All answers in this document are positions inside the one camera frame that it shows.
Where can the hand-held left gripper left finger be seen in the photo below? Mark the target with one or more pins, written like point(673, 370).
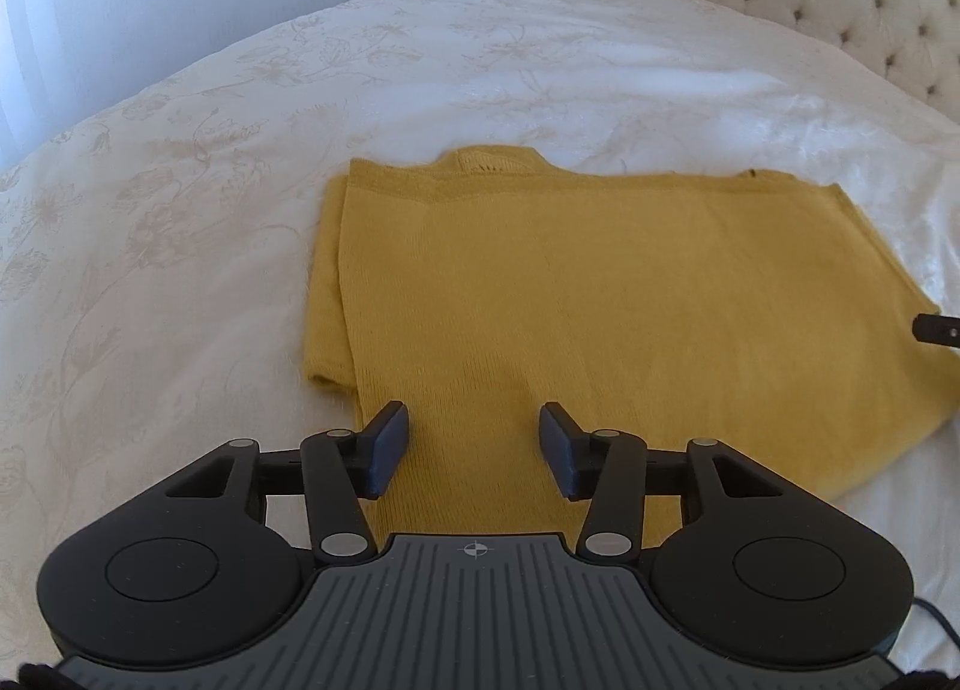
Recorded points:
point(388, 444)

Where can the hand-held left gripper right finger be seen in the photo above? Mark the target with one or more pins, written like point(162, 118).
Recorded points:
point(561, 446)

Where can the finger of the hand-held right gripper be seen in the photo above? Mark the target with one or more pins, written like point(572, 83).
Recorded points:
point(939, 330)

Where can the yellow knit sweater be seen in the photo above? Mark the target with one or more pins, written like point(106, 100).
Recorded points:
point(600, 300)

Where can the white floral bedspread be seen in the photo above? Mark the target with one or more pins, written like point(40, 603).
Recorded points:
point(172, 247)

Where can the white sheer curtain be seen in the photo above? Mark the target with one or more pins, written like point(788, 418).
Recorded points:
point(19, 45)

